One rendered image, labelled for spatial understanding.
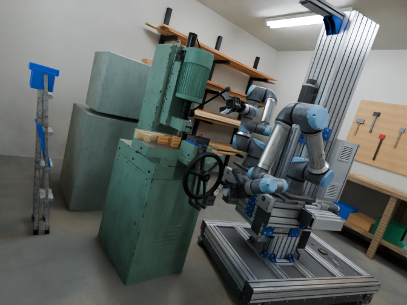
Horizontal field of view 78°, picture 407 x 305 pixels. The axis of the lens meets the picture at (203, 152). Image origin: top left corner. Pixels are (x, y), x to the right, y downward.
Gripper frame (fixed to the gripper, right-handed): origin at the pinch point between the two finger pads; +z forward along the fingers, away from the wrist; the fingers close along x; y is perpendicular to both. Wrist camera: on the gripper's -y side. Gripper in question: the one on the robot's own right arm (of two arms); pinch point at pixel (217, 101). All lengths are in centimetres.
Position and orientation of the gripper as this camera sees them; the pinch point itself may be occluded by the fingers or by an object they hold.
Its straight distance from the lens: 161.4
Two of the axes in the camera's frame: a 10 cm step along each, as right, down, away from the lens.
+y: 6.6, -2.3, -7.1
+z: -7.5, -1.0, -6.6
